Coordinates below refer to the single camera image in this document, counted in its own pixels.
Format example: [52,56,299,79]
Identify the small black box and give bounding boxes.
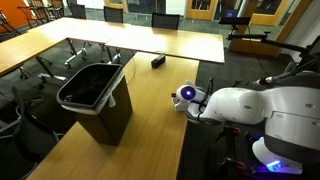
[150,53,167,70]

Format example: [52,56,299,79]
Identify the wooden conference table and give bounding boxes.
[27,16,135,46]
[105,27,226,65]
[0,31,68,78]

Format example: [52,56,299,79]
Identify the white bin liner bag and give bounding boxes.
[60,71,127,117]

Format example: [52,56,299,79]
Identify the black trash bin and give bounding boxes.
[56,62,134,147]

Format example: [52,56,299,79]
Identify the black office chair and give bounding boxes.
[0,85,62,180]
[151,11,181,31]
[67,1,87,20]
[102,5,125,24]

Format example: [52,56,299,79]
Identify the black clamp orange tip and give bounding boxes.
[212,156,248,175]
[215,125,242,144]

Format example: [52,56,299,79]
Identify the black robot mounting stand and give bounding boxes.
[186,124,320,180]

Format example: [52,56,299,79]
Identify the wooden glass door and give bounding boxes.
[249,0,292,27]
[185,0,220,22]

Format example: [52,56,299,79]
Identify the thin black table cable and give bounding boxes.
[124,52,138,86]

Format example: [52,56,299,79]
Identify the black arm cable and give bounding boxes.
[197,76,215,115]

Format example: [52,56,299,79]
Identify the black flat camera bar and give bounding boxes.
[218,16,252,26]

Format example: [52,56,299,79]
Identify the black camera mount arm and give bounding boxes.
[226,30,320,56]

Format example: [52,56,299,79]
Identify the black hose silver connector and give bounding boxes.
[255,56,320,86]

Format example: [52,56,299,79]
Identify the stacked metal frame chairs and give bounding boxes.
[16,0,66,29]

